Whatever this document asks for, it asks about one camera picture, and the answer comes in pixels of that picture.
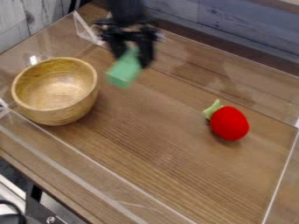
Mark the red plush strawberry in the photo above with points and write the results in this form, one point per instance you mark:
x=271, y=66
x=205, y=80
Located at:
x=227, y=121

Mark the black table leg bracket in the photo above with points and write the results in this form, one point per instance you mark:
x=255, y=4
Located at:
x=45, y=209

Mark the green rectangular block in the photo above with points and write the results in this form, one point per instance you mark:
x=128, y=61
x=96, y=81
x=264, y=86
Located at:
x=125, y=69

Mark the brown wooden bowl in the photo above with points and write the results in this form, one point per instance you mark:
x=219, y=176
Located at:
x=55, y=91

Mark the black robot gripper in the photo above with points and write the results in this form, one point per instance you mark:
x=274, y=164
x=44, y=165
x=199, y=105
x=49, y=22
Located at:
x=128, y=14

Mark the clear acrylic table enclosure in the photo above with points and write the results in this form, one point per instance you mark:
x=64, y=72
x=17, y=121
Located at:
x=140, y=162

